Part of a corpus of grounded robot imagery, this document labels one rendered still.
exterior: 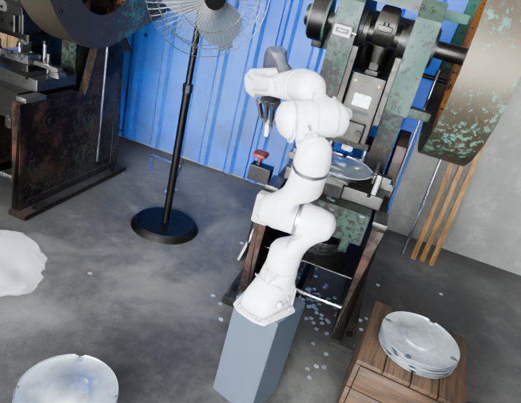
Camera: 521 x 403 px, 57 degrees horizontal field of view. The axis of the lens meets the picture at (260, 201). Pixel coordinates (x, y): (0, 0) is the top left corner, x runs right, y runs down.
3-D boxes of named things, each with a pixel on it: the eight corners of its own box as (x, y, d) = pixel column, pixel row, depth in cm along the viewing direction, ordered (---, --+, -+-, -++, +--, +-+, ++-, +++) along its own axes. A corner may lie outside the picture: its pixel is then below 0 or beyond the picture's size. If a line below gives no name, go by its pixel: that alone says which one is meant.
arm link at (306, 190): (324, 185, 138) (264, 166, 140) (305, 245, 154) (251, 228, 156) (331, 165, 147) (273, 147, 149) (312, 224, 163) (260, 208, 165)
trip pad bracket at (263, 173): (260, 208, 215) (271, 169, 206) (240, 201, 216) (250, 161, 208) (264, 203, 220) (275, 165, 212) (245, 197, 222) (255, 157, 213)
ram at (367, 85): (364, 147, 204) (387, 78, 192) (330, 137, 207) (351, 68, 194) (368, 137, 220) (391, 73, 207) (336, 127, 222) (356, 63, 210)
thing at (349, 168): (300, 164, 201) (301, 162, 200) (315, 146, 226) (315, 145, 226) (367, 187, 195) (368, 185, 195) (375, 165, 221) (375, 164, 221)
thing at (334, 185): (340, 211, 200) (350, 182, 194) (308, 200, 202) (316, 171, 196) (348, 191, 222) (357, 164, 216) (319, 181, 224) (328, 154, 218)
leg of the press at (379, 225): (350, 354, 221) (423, 178, 183) (326, 345, 223) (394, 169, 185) (370, 261, 303) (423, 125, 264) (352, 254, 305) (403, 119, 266)
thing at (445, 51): (456, 82, 189) (475, 36, 181) (296, 37, 201) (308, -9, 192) (455, 74, 204) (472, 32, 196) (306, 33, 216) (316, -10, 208)
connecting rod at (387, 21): (378, 97, 198) (407, 10, 183) (349, 89, 200) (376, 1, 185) (382, 89, 216) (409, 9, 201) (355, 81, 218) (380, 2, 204)
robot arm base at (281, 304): (268, 333, 153) (279, 298, 147) (224, 302, 162) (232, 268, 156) (304, 305, 171) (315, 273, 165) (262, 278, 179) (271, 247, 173)
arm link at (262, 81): (319, 67, 150) (290, 63, 179) (260, 71, 146) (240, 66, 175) (319, 103, 153) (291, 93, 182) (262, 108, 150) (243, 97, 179)
